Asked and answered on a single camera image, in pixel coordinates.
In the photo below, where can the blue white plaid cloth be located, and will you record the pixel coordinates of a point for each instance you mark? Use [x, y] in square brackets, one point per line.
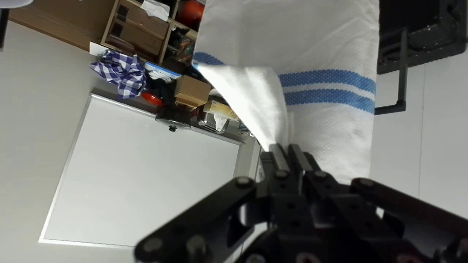
[119, 74]

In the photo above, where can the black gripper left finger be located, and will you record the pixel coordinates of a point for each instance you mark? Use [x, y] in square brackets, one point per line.
[205, 214]

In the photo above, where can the white towel with blue stripes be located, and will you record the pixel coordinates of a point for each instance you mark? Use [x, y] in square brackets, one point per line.
[316, 49]

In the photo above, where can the wooden shelf unit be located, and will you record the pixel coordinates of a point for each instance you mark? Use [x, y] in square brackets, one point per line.
[147, 30]

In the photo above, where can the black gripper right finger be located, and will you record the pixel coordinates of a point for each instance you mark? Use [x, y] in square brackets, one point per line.
[389, 199]

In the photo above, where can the small red object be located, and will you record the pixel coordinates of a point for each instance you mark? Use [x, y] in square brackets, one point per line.
[152, 100]

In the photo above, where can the orange black bag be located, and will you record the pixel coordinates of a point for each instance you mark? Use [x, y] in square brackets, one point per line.
[193, 9]

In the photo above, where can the small cardboard box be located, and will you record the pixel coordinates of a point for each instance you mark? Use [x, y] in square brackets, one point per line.
[192, 90]

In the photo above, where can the large framed wall whiteboard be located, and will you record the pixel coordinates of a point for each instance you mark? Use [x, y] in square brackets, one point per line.
[147, 176]

